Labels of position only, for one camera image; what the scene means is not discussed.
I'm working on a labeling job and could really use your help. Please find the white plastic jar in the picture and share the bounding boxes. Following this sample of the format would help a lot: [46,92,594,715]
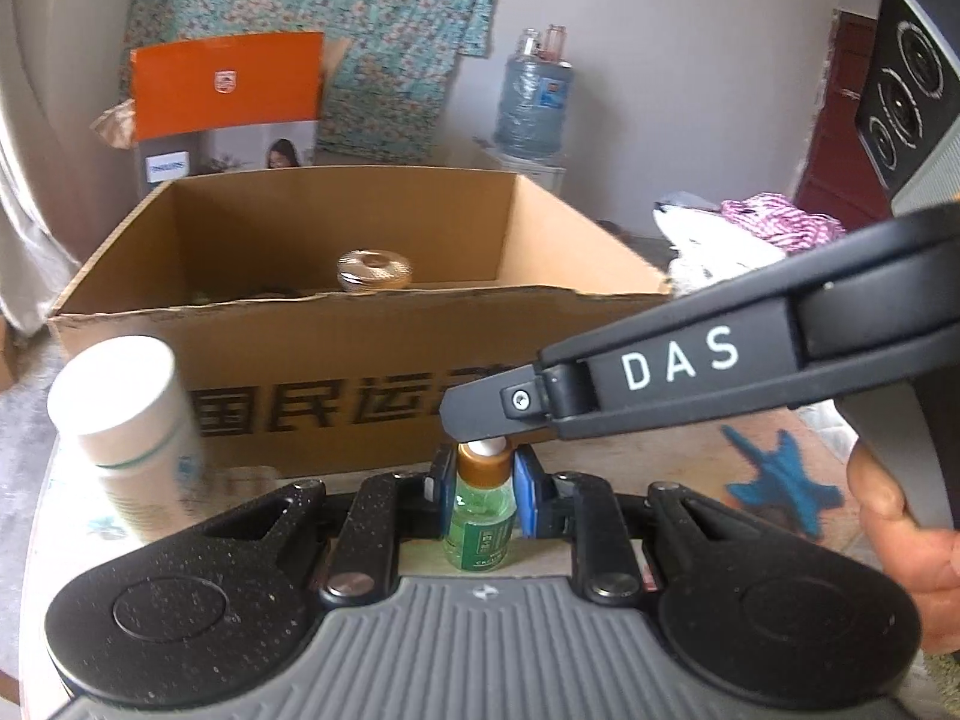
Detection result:
[47,335,210,541]

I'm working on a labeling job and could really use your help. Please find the green dropper bottle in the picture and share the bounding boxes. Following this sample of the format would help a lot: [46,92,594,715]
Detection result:
[444,437,517,572]

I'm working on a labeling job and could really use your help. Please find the gold lid black jar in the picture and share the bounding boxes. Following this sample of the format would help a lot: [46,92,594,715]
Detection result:
[337,249,413,293]

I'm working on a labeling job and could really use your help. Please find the right hand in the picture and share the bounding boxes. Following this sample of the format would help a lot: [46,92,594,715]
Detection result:
[848,442,958,655]

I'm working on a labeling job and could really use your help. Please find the pink knitted cloth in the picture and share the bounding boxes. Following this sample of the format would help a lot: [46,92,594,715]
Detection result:
[719,192,846,254]

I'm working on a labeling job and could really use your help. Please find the beach print table mat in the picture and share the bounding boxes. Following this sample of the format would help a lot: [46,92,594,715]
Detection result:
[35,403,918,616]

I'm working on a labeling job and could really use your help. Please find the white plastic bag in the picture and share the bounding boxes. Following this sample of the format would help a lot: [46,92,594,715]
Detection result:
[652,192,786,298]

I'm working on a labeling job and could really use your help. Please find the brown cardboard box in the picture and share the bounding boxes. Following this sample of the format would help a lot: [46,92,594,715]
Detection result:
[49,166,669,478]

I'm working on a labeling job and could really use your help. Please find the white water dispenser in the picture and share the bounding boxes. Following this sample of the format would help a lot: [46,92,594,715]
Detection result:
[473,142,566,197]

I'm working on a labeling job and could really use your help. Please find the blue water bottle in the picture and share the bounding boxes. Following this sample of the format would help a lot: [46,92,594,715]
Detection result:
[493,54,574,160]

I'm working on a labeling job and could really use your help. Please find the orange Philips box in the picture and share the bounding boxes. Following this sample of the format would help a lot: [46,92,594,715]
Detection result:
[130,32,324,193]

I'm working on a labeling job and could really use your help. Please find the floral teal cloth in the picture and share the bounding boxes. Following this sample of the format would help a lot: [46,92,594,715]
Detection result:
[124,0,494,164]

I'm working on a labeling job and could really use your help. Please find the beige curtain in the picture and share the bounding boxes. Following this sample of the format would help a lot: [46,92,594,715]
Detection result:
[2,0,139,337]

